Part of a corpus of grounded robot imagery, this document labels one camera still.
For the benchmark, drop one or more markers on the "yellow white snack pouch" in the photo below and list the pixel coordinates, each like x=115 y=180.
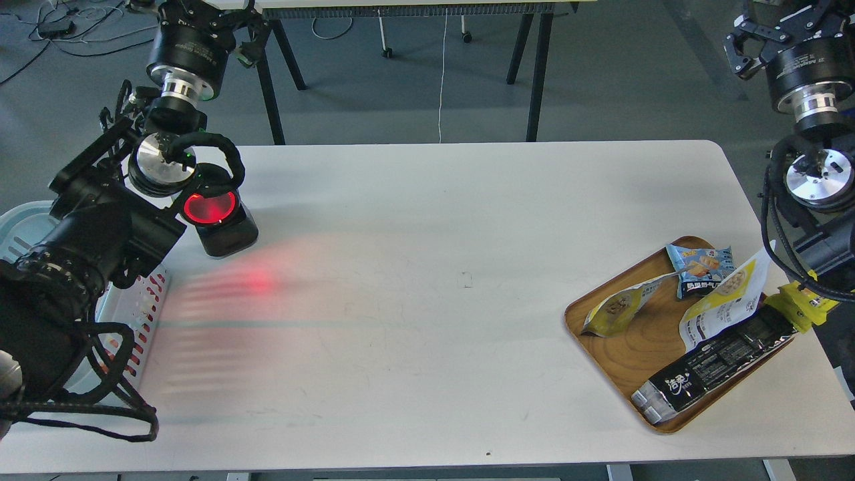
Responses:
x=613 y=315

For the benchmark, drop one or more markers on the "yellow white snack bag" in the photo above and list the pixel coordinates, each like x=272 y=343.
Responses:
x=733 y=301

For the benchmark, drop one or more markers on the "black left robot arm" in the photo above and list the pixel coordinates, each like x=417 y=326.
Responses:
x=121 y=206

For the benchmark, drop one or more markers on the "black long snack package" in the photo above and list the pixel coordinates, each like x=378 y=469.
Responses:
x=696 y=375

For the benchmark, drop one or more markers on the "background table with black legs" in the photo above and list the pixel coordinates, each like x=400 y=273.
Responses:
x=374 y=65

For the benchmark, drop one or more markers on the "yellow cartoon face snack packet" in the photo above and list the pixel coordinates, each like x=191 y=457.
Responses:
x=802 y=307

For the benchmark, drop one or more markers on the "black barcode scanner red window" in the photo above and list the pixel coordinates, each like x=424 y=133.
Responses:
x=222 y=223

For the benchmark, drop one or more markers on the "wooden tray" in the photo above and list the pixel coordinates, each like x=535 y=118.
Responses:
x=650 y=343

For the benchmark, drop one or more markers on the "light blue plastic basket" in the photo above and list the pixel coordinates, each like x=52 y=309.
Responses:
x=139 y=306

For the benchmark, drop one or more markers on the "blue biscuit snack packet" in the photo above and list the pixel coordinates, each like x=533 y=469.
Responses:
x=701 y=270

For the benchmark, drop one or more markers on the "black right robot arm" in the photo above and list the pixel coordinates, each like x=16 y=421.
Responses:
x=805 y=49

